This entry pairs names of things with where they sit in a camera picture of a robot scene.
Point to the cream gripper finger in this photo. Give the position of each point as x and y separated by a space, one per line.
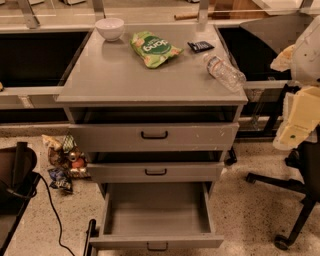
283 61
301 115

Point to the clear plastic water bottle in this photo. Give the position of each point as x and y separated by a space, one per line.
226 74

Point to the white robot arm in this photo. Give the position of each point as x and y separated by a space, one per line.
305 66

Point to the grey top drawer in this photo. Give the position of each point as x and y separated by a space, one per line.
154 137

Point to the grey drawer cabinet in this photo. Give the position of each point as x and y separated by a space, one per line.
110 84

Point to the grey open bottom drawer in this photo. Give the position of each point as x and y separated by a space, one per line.
156 217

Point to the grey middle drawer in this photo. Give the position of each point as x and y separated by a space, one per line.
155 172

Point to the black office chair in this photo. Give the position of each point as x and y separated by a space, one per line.
305 158

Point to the small black packet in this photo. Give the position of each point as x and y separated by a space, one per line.
201 46

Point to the wooden stick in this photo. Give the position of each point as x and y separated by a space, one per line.
185 16

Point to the green snack bag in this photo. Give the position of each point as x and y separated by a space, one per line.
153 50

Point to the white bowl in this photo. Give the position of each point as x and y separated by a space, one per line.
111 29

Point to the pile of snack packets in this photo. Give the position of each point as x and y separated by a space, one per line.
67 162

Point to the black chair at left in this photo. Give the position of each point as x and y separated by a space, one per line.
18 184

